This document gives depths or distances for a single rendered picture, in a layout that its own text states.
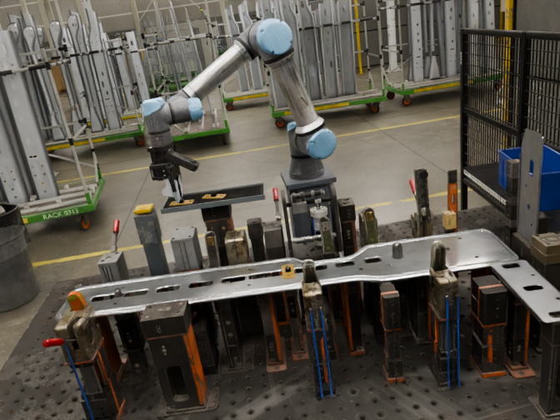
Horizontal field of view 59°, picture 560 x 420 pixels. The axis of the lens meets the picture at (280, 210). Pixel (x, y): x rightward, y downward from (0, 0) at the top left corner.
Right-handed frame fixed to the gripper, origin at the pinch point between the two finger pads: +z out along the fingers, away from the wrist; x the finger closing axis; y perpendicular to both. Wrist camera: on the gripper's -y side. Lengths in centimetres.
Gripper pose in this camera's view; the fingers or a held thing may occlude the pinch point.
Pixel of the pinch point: (180, 197)
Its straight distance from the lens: 178.8
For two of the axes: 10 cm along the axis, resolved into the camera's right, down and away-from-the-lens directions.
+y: -9.9, 0.9, 1.4
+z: 1.3, 9.2, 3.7
